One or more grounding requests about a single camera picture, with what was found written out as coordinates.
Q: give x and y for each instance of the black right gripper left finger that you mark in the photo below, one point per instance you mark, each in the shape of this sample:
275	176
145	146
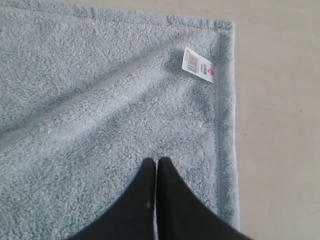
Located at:
131	217

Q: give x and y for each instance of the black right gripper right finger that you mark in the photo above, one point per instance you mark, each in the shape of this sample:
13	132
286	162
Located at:
180	215

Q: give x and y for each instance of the light blue terry towel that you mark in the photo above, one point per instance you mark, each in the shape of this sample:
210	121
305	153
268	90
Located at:
87	93

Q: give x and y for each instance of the white barcode label tag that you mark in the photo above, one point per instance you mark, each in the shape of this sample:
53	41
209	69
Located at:
199	66

